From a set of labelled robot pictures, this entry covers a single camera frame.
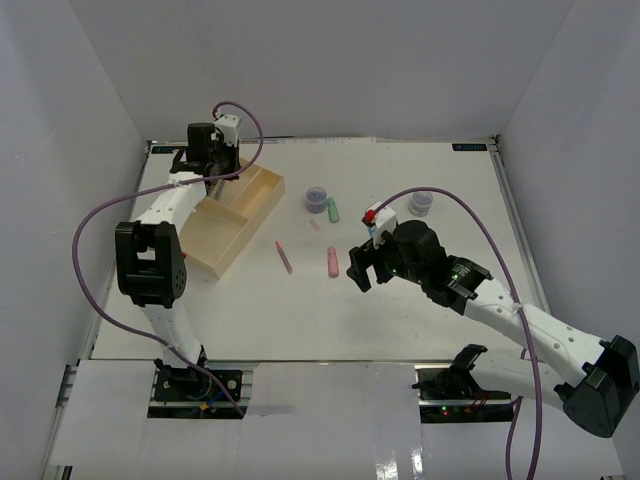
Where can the right black corner label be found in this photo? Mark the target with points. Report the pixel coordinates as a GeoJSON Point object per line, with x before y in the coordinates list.
{"type": "Point", "coordinates": [469, 147]}

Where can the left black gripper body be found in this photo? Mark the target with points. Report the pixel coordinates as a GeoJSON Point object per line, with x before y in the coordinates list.
{"type": "Point", "coordinates": [225, 157]}

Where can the green correction tape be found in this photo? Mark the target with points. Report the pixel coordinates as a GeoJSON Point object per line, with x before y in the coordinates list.
{"type": "Point", "coordinates": [332, 210]}

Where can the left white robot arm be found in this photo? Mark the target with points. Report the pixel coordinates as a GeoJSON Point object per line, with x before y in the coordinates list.
{"type": "Point", "coordinates": [150, 263]}

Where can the left black corner label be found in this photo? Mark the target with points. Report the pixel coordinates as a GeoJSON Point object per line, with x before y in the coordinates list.
{"type": "Point", "coordinates": [165, 149]}

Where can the orange highlighter pen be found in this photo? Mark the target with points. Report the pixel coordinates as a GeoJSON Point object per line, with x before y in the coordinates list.
{"type": "Point", "coordinates": [219, 190]}

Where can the left paperclip jar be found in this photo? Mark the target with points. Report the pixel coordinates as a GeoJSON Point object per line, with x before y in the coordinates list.
{"type": "Point", "coordinates": [316, 200]}

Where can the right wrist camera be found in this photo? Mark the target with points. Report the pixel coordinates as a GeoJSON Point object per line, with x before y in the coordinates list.
{"type": "Point", "coordinates": [379, 220]}

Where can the pink correction tape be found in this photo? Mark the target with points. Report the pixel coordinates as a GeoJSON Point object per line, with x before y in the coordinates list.
{"type": "Point", "coordinates": [332, 263]}

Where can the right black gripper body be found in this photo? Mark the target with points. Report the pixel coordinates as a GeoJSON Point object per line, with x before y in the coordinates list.
{"type": "Point", "coordinates": [385, 261]}

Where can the paperclip jar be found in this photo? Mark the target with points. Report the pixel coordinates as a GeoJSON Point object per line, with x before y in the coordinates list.
{"type": "Point", "coordinates": [316, 200]}
{"type": "Point", "coordinates": [420, 203]}

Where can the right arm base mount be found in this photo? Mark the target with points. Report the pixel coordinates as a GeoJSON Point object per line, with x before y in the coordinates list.
{"type": "Point", "coordinates": [449, 395]}

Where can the pink highlighter pen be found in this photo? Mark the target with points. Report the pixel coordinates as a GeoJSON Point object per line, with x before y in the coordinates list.
{"type": "Point", "coordinates": [286, 263]}

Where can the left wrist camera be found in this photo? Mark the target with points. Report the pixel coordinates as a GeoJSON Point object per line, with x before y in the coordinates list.
{"type": "Point", "coordinates": [227, 129]}

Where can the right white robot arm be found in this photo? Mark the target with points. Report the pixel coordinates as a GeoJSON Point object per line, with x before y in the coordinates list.
{"type": "Point", "coordinates": [592, 380]}

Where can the right paperclip jar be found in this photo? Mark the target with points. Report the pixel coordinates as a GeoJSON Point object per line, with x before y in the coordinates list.
{"type": "Point", "coordinates": [420, 203]}

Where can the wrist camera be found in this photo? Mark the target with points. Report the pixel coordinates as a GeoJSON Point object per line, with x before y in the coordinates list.
{"type": "Point", "coordinates": [227, 129]}
{"type": "Point", "coordinates": [379, 220]}

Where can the beige compartment box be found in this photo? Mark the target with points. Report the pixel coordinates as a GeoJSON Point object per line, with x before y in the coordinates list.
{"type": "Point", "coordinates": [221, 225]}

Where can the black corner label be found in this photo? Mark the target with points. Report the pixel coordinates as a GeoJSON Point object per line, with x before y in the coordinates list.
{"type": "Point", "coordinates": [165, 149]}
{"type": "Point", "coordinates": [469, 147]}

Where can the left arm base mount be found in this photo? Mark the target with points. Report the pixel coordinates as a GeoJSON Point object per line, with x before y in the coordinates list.
{"type": "Point", "coordinates": [188, 394]}

